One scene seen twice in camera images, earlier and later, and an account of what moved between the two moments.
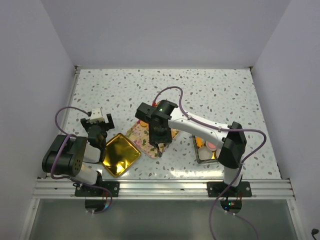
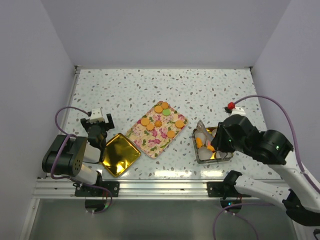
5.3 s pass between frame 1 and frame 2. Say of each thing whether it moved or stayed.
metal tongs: moved
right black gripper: moved
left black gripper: stayed
